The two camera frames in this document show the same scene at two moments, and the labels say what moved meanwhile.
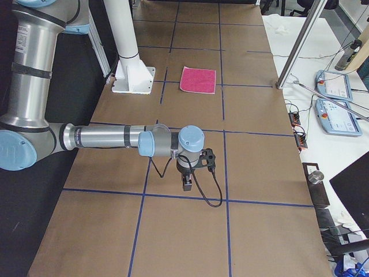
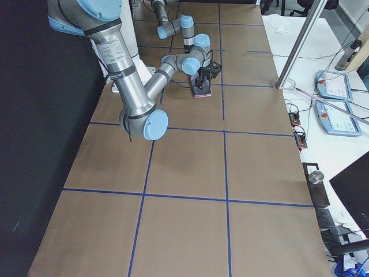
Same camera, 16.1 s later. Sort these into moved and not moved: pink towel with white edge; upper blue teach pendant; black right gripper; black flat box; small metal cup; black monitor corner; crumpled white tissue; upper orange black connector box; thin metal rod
Moved: pink towel with white edge; thin metal rod; black right gripper
Not moved: black flat box; small metal cup; upper blue teach pendant; black monitor corner; upper orange black connector box; crumpled white tissue
